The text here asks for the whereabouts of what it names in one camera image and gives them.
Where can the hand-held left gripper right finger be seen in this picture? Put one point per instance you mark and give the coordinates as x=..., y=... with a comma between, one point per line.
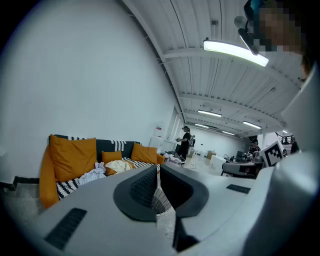
x=220, y=200

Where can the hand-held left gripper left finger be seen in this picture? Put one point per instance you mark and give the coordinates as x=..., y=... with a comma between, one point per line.
x=100, y=212

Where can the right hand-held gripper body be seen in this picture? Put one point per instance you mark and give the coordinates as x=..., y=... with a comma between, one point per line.
x=271, y=153

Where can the blue checked clothes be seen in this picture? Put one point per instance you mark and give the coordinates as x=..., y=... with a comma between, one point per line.
x=92, y=175

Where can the pale yellow textured clothes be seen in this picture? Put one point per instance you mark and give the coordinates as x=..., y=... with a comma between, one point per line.
x=122, y=170

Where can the off-white clothes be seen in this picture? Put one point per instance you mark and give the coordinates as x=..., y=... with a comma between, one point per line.
x=117, y=163

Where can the ceiling strip light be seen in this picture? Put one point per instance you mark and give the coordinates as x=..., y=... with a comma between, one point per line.
x=252, y=125
x=228, y=133
x=201, y=125
x=209, y=113
x=235, y=51

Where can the white box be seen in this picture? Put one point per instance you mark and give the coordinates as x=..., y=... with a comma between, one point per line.
x=217, y=162

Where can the small orange cushion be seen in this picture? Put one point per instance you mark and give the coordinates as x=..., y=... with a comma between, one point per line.
x=111, y=157
x=110, y=172

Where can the brown cardboard box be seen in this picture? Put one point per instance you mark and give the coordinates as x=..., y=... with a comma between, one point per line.
x=210, y=154

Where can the large orange cushion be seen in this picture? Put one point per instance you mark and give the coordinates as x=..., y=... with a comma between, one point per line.
x=72, y=157

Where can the cluttered white table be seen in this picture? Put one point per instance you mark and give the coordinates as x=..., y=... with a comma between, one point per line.
x=172, y=157

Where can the black white patterned sofa cover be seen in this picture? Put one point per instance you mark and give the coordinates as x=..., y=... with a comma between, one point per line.
x=107, y=145

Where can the white cabinet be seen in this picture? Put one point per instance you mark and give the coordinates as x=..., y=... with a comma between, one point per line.
x=156, y=143

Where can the person's head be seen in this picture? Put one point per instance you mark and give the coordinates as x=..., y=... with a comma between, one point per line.
x=275, y=30

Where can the red and white wall sign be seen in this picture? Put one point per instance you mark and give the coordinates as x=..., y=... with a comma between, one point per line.
x=159, y=130

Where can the black head-worn camera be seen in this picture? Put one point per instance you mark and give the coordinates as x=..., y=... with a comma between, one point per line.
x=247, y=37

